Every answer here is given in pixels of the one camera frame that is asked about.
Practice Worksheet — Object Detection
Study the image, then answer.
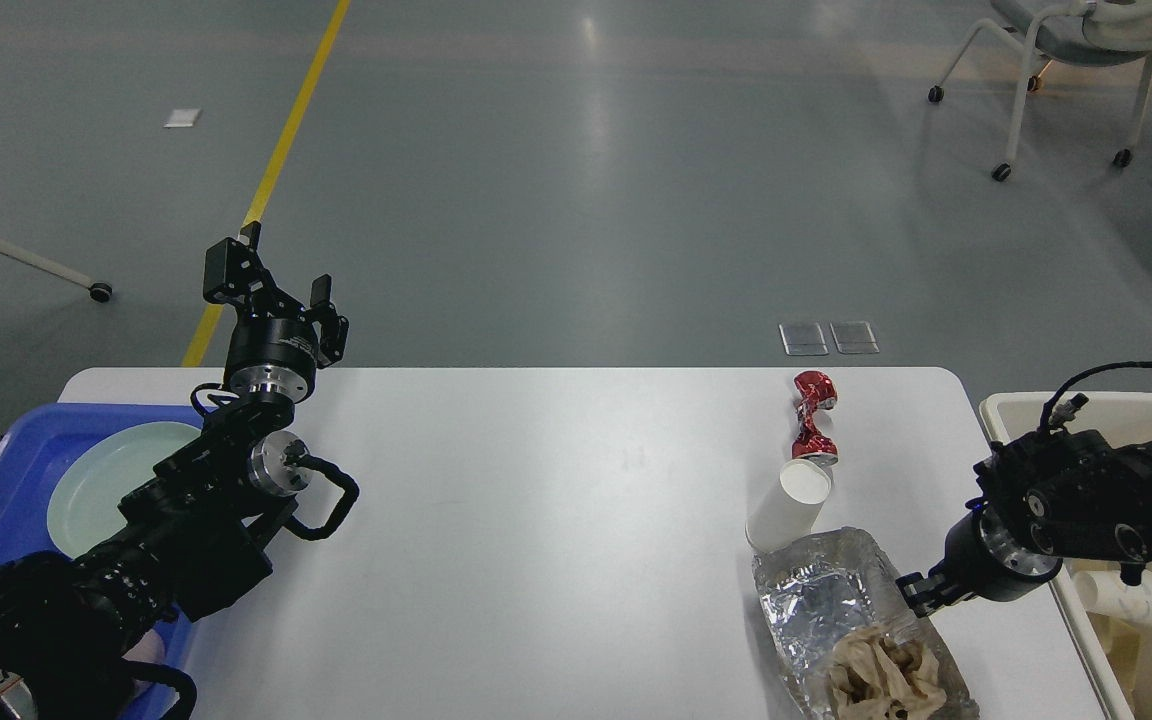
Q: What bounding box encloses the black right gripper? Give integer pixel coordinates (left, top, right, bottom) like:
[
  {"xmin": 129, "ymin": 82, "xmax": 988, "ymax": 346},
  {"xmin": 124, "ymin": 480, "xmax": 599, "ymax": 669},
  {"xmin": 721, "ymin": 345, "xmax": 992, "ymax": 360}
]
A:
[{"xmin": 896, "ymin": 506, "xmax": 1062, "ymax": 617}]

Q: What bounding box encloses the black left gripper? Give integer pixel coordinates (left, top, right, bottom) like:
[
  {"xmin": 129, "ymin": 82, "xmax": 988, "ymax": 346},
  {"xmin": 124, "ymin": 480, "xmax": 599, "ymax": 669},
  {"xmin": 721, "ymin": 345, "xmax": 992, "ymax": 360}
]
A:
[{"xmin": 202, "ymin": 222, "xmax": 349, "ymax": 404}]

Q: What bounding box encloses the silver foil tray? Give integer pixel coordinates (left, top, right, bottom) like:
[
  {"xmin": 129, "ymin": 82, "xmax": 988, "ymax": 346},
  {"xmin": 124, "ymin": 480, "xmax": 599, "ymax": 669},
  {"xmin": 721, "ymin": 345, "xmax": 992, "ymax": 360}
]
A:
[{"xmin": 753, "ymin": 526, "xmax": 980, "ymax": 719}]

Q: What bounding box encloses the brown paper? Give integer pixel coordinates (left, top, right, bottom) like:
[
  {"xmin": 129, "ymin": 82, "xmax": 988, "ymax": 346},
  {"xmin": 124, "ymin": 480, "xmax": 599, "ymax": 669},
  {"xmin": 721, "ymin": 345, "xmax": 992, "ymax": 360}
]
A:
[{"xmin": 826, "ymin": 626, "xmax": 948, "ymax": 719}]

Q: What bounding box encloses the white paper bowl cup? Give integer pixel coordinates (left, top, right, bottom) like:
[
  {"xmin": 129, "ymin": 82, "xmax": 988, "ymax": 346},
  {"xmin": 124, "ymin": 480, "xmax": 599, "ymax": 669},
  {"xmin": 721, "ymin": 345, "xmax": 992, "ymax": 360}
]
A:
[{"xmin": 1071, "ymin": 570, "xmax": 1152, "ymax": 626}]

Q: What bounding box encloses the crushed red can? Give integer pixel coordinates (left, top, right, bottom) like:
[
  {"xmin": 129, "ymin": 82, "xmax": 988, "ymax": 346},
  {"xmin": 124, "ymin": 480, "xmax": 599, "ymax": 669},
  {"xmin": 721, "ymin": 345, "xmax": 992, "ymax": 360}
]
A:
[{"xmin": 791, "ymin": 370, "xmax": 838, "ymax": 468}]

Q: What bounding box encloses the light green plate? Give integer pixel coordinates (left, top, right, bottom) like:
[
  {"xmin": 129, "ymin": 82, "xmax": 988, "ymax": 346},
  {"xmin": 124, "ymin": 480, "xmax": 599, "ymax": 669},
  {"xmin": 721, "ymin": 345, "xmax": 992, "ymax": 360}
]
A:
[{"xmin": 46, "ymin": 420, "xmax": 200, "ymax": 559}]

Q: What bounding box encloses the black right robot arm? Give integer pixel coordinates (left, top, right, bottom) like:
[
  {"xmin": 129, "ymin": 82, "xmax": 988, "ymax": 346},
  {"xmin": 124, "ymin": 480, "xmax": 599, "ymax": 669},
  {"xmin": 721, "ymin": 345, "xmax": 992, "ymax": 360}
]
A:
[{"xmin": 896, "ymin": 364, "xmax": 1152, "ymax": 617}]

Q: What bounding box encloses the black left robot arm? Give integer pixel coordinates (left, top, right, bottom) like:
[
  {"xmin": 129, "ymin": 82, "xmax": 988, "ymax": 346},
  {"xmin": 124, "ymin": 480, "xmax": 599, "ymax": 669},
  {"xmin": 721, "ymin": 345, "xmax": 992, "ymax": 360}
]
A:
[{"xmin": 0, "ymin": 220, "xmax": 361, "ymax": 719}]

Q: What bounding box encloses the small beige cup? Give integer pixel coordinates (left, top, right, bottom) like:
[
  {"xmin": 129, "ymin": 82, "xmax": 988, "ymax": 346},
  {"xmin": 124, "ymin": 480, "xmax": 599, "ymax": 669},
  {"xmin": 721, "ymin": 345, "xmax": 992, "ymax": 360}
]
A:
[{"xmin": 745, "ymin": 458, "xmax": 833, "ymax": 553}]

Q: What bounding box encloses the beige plastic bin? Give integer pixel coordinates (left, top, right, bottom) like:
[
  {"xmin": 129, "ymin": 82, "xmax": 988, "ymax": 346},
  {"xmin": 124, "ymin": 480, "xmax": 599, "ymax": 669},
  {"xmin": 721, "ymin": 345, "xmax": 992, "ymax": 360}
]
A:
[{"xmin": 979, "ymin": 392, "xmax": 1152, "ymax": 720}]

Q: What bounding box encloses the right floor outlet plate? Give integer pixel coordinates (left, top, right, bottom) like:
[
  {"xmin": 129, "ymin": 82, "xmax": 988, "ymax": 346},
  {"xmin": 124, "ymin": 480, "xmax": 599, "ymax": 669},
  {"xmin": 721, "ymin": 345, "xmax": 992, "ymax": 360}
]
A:
[{"xmin": 829, "ymin": 323, "xmax": 881, "ymax": 355}]

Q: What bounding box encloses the floor outlet plate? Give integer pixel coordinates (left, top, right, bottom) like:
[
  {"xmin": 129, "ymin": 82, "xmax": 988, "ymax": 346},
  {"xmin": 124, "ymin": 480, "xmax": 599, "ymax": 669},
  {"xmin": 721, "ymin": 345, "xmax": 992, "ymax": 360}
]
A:
[
  {"xmin": 829, "ymin": 323, "xmax": 881, "ymax": 355},
  {"xmin": 778, "ymin": 323, "xmax": 829, "ymax": 357}
]

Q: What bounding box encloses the left floor outlet plate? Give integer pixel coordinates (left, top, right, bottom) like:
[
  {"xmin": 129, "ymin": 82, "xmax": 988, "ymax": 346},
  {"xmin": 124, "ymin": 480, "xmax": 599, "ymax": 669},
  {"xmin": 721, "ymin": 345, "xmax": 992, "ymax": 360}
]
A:
[{"xmin": 778, "ymin": 323, "xmax": 829, "ymax": 357}]

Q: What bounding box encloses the blue plastic tray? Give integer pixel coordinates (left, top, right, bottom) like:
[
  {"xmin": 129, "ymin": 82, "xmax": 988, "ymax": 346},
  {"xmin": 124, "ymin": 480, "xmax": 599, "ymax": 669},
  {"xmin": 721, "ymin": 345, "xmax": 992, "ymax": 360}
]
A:
[{"xmin": 0, "ymin": 404, "xmax": 200, "ymax": 564}]

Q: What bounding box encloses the grey office chair right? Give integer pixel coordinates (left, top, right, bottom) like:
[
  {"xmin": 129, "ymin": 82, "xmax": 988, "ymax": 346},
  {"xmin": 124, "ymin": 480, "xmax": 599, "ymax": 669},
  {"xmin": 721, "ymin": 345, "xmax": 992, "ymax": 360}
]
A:
[{"xmin": 927, "ymin": 1, "xmax": 1152, "ymax": 183}]

